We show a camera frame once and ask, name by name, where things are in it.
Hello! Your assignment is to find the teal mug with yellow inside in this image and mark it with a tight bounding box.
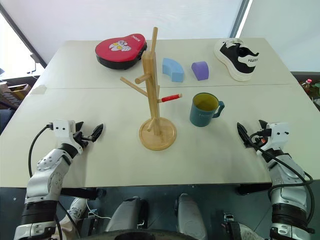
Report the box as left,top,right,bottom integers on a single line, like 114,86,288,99
189,92,225,128

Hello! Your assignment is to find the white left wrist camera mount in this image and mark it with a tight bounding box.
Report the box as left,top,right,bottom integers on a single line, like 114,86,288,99
51,119,84,154

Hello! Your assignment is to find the wooden mug tree stand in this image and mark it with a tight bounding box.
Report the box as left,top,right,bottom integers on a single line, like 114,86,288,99
119,26,183,152

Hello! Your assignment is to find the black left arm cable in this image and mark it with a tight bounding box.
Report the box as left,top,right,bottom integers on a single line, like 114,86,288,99
27,122,55,179

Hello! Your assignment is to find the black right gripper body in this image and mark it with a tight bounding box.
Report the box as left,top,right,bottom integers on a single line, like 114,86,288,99
246,130,268,151

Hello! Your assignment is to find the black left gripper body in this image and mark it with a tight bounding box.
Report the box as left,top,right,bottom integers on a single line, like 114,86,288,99
72,130,93,151

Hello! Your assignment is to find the wooden box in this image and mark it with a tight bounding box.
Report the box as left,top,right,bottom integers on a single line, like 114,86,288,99
6,83,30,99

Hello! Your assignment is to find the dark window frame bar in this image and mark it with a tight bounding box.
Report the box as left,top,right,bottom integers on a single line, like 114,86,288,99
229,0,253,39
0,3,49,69

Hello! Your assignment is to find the black table bracket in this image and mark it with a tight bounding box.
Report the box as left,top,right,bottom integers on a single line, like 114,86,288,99
59,187,106,201

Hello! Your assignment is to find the purple foam block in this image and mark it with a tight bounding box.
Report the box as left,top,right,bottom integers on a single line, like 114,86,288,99
191,60,210,81

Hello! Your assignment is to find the silver robot leg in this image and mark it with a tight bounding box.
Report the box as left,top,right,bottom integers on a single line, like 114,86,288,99
104,195,149,233
174,193,209,240

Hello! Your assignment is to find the small white plastic piece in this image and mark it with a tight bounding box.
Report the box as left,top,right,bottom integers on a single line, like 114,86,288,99
31,84,49,96

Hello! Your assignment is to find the red boxing pad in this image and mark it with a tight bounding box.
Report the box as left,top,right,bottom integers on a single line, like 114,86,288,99
94,33,148,71

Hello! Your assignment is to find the white shoe under table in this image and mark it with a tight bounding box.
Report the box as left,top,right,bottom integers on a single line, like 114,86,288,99
65,196,89,222

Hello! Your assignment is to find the bottle with pink cap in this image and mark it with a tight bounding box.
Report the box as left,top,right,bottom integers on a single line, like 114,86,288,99
300,78,314,97

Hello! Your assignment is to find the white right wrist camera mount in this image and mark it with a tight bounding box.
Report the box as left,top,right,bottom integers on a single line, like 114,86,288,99
259,121,291,151

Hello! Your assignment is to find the white and black sneaker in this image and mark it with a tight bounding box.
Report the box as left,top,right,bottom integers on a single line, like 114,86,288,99
213,38,260,82

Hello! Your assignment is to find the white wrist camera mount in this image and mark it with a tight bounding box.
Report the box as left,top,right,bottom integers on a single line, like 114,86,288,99
51,119,84,154
259,121,291,151

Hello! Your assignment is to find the thin white cable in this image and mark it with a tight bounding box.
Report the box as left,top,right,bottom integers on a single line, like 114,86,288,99
85,199,112,221

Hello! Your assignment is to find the blue foam arch block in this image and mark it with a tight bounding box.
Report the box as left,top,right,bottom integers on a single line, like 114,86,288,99
161,57,185,84

